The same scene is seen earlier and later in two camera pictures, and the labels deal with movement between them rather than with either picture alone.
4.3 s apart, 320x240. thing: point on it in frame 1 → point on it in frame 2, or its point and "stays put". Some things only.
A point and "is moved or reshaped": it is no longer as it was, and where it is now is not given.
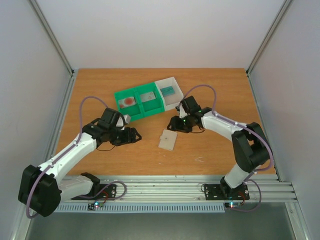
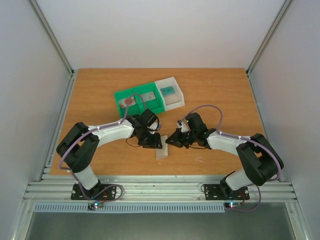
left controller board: x=96 y=204 stays put
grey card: x=147 y=97 stays put
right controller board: x=232 y=204 stays put
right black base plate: x=223 y=192 stays put
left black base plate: x=110 y=192 stays put
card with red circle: x=126 y=102 stays put
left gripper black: x=130 y=137 → x=154 y=144
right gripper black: x=179 y=124 → x=183 y=136
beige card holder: x=167 y=139 is moved or reshaped
